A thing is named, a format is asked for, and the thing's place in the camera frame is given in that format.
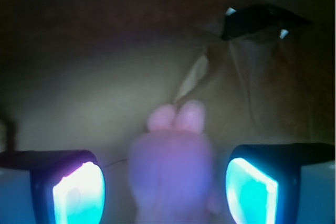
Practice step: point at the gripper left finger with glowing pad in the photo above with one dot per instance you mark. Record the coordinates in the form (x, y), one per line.
(51, 187)

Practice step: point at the brown paper bag liner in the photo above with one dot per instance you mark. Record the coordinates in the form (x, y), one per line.
(87, 73)

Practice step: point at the pink plush bunny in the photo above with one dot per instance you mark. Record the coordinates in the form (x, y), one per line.
(171, 167)

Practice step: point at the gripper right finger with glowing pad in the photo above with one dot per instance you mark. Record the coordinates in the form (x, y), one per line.
(281, 183)

